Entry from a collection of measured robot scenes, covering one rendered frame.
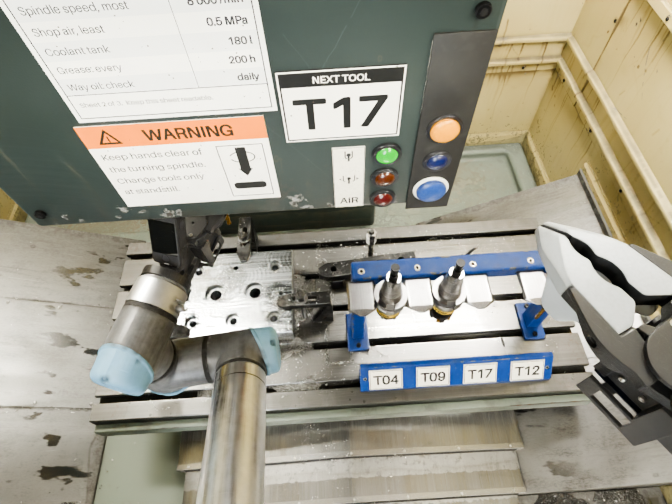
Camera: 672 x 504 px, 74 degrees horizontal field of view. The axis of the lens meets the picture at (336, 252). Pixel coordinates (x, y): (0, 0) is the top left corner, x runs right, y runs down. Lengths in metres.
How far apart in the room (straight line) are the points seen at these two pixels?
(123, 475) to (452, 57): 1.37
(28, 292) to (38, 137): 1.27
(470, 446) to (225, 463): 0.83
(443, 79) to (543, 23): 1.35
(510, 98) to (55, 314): 1.73
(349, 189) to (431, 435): 0.91
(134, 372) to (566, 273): 0.51
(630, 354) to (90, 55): 0.40
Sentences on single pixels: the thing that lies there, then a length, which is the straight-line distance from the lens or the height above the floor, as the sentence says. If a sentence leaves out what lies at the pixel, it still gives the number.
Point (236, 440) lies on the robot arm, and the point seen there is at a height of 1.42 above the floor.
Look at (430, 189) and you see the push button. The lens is 0.46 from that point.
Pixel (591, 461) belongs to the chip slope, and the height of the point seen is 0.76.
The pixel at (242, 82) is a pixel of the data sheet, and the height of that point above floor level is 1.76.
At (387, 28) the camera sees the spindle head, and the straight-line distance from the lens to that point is 0.34.
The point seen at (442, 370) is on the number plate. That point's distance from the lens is 1.09.
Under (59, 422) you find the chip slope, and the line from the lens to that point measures 1.56.
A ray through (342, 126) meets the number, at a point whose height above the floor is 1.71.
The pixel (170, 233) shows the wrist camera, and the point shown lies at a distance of 0.65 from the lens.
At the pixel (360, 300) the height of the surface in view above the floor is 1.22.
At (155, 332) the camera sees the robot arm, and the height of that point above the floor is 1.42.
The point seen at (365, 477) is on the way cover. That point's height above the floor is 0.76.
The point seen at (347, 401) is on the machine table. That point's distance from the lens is 1.10.
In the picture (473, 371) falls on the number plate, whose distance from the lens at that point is 1.12.
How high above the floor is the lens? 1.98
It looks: 58 degrees down
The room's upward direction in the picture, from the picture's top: 3 degrees counter-clockwise
